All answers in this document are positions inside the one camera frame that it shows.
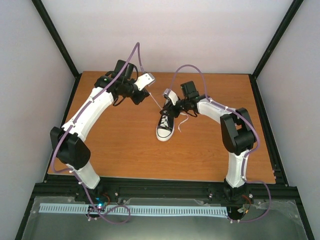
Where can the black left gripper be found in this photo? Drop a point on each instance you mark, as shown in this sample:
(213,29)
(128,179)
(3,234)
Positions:
(144,95)

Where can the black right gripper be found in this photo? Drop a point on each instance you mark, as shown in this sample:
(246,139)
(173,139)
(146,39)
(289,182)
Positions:
(172,111)

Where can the white shoelace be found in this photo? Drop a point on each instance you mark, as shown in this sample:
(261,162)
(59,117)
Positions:
(164,118)

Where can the black white canvas sneaker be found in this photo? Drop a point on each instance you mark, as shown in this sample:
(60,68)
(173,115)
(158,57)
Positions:
(163,134)

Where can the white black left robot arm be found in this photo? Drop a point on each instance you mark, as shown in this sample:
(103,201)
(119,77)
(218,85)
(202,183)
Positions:
(110,89)

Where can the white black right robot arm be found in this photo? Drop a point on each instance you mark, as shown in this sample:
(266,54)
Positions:
(237,132)

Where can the clear acrylic cover plate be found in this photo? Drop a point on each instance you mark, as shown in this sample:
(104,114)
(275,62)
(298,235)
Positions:
(276,221)

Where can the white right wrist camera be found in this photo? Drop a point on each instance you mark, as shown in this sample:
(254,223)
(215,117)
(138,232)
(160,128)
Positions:
(170,97)

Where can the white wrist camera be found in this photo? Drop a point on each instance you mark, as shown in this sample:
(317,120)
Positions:
(170,97)
(144,80)

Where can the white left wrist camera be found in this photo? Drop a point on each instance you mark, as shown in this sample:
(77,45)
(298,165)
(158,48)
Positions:
(144,80)

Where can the black aluminium frame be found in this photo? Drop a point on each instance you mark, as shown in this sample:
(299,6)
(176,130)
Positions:
(64,186)

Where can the light blue slotted cable duct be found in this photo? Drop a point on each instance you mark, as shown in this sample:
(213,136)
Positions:
(135,210)

